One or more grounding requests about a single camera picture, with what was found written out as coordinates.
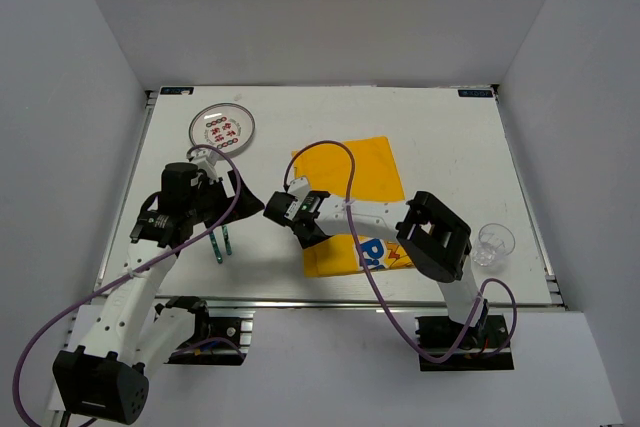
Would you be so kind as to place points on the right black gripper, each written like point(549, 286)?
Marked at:
point(307, 244)

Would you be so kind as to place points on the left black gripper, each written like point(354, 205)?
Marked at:
point(247, 204)

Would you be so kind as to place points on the yellow pikachu cloth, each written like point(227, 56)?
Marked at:
point(376, 178)

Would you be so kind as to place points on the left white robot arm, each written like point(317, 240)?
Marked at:
point(107, 376)

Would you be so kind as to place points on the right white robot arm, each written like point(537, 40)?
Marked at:
point(435, 239)

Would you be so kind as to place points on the round patterned plate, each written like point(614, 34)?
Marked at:
point(227, 126)

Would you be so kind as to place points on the left blue table label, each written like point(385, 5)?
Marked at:
point(175, 90)

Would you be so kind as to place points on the blue table label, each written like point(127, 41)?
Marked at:
point(475, 93)
point(175, 90)

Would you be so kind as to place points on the clear plastic cup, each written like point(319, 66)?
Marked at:
point(493, 245)

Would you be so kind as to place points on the right blue table label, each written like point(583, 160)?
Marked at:
point(475, 93)

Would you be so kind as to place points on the knife with teal handle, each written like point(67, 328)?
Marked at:
point(227, 243)

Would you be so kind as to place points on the fork with teal handle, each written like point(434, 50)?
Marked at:
point(215, 247)

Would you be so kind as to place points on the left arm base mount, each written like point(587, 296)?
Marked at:
point(216, 340)

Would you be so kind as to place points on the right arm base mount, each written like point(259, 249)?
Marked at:
point(482, 349)

